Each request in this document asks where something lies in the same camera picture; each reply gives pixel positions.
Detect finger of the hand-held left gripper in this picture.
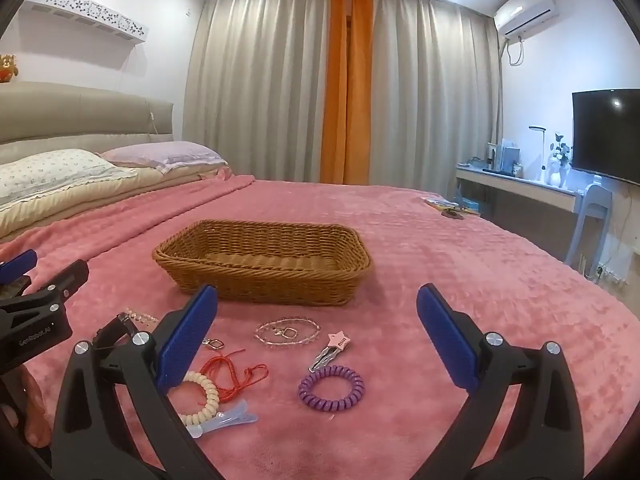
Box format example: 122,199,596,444
0,249,39,287
27,259,90,311

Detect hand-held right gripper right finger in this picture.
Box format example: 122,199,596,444
416,283,586,480

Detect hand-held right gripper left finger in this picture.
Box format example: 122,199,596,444
50,285,221,480

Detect pearl bead bracelet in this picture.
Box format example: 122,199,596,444
125,307,161,332

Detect cream coil hair tie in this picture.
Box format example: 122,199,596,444
172,370,219,428

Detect red cord bracelet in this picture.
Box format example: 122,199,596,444
200,352,271,405

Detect blue plastic hair clip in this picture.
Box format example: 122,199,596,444
186,400,260,440

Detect brown wicker basket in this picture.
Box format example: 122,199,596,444
152,219,373,307

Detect clear bead bracelet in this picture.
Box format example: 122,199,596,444
254,316,321,347

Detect pink star hair clip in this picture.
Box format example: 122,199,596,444
308,329,352,373

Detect purple coil hair tie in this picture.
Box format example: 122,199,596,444
298,365,365,412

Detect person's left hand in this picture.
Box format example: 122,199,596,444
0,364,54,449

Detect pink fleece blanket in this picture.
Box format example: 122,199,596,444
0,175,640,480

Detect beige quilt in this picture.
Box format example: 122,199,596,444
0,164,236,243

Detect white floral pillow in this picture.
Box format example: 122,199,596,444
0,148,138,207

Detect colourful packets on bed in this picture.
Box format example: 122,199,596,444
422,196,482,220

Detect purple pillow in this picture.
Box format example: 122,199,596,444
99,140,229,176

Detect beige padded headboard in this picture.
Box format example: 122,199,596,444
0,81,175,166

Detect white desk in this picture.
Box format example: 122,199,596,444
454,165,583,213

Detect white power strip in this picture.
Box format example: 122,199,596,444
597,265,628,288

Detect boxes on desk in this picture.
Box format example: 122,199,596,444
487,137,523,177

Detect light blue chair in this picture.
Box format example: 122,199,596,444
564,182,615,267

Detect white vase with flowers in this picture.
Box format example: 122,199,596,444
546,133,573,188

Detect white desk lamp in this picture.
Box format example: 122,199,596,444
528,126,550,182

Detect grey curtain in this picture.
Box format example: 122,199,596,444
182,0,332,186
369,0,504,202

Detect black television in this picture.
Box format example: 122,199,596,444
571,88,640,186

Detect orange curtain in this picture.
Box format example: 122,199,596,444
320,0,375,186

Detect white air conditioner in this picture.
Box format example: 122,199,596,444
493,0,559,37

